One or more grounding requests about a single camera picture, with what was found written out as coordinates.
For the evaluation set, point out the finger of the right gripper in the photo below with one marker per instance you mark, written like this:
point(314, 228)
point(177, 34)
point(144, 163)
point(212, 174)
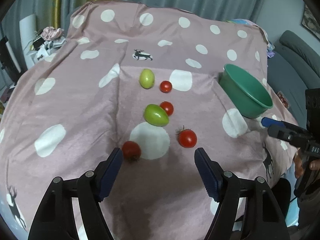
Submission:
point(287, 132)
point(267, 122)

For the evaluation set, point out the grey sofa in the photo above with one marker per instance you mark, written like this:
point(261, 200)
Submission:
point(293, 69)

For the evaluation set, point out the right forearm grey sleeve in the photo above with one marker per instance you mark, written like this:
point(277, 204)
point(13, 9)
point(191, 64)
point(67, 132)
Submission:
point(308, 208)

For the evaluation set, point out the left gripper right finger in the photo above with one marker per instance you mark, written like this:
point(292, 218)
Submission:
point(263, 218)

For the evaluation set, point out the framed wall picture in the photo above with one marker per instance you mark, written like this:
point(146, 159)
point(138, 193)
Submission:
point(309, 22)

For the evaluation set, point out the pale green far fruit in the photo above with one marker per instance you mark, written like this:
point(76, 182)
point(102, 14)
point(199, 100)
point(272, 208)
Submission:
point(147, 78)

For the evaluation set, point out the green plastic bowl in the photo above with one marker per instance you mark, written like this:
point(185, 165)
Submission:
point(248, 95)

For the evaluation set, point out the red tomato with stem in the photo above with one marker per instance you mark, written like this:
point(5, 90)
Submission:
point(186, 137)

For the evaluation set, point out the pink polka dot cloth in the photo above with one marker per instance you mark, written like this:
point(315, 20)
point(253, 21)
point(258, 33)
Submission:
point(72, 109)

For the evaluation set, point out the snack packet on sofa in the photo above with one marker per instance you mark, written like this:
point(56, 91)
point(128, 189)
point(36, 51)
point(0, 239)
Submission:
point(283, 100)

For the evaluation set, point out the green oval fruit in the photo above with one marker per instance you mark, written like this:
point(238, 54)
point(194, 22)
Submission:
point(155, 115)

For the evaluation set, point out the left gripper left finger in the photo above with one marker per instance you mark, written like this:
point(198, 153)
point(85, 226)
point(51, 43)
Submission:
point(54, 217)

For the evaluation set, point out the pile of clothes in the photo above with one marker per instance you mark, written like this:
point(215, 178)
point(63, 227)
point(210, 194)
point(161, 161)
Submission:
point(46, 43)

